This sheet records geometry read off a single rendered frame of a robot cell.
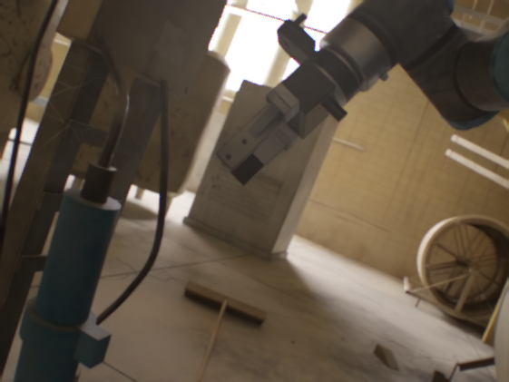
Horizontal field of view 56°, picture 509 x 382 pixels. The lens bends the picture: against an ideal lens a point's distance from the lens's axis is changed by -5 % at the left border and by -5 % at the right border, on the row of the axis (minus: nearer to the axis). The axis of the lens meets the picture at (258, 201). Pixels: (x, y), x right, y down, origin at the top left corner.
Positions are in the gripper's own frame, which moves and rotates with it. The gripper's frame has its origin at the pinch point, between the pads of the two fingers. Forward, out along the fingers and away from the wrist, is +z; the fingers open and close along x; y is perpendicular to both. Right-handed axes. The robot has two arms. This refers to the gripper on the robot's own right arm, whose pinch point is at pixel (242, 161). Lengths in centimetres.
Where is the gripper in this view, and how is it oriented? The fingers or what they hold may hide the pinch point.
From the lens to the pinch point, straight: 63.0
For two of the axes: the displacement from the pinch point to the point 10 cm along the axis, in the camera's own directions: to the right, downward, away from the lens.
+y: 6.9, 7.2, -1.1
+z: -7.2, 6.9, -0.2
